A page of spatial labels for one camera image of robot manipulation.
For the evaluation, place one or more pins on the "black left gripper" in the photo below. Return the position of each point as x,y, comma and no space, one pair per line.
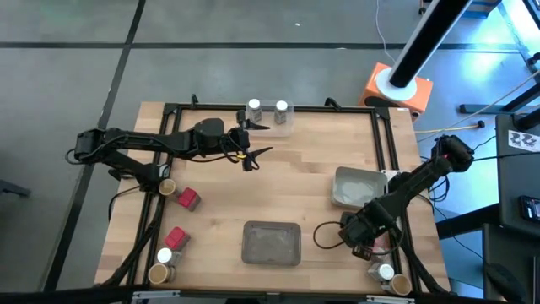
239,141

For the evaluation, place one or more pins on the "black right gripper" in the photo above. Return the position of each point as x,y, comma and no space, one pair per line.
363,230

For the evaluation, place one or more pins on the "red cube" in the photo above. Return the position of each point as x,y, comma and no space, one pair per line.
382,244
187,197
175,237

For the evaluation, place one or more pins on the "white-lid spice jar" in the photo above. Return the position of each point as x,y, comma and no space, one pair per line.
254,104
281,105
386,270
164,255

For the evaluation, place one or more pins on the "brown cup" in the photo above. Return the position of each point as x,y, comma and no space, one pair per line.
159,274
167,186
401,285

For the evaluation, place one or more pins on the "light grey plastic bin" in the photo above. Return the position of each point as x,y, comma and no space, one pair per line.
358,190

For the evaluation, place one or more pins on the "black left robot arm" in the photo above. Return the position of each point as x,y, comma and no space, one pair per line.
169,141

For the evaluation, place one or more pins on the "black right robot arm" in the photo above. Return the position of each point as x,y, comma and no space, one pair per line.
422,175

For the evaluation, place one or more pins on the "clear plastic bin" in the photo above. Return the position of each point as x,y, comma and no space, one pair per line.
270,128

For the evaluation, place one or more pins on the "dark grey plastic bin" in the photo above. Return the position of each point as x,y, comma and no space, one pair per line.
272,245

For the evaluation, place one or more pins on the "black slanted support bar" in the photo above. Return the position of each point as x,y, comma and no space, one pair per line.
464,221

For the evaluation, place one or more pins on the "white round disc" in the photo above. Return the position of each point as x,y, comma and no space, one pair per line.
381,86

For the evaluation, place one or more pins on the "black computer mouse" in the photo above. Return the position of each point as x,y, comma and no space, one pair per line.
504,280

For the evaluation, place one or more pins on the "black desk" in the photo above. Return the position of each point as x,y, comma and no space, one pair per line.
516,190

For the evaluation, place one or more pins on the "orange box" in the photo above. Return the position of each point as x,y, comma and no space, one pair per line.
422,95

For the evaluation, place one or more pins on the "black phone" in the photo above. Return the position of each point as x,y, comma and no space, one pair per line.
531,209

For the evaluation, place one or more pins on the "black stand base bar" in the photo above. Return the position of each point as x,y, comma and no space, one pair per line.
485,108

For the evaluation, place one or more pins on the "white marker paper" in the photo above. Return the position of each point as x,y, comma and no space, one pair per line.
523,140

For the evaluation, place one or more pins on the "black table edge beam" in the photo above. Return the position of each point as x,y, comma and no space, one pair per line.
63,295

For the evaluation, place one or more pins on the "black floor stand foot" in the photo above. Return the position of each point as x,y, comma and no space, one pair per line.
12,188

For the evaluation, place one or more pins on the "silver metal bracket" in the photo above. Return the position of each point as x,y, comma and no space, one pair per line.
390,299
156,294

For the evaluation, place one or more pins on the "black metal table frame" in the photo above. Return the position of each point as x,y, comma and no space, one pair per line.
316,109

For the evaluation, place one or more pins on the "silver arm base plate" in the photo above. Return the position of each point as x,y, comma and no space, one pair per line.
390,175

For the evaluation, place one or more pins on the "black camera pole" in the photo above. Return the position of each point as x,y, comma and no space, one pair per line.
426,38

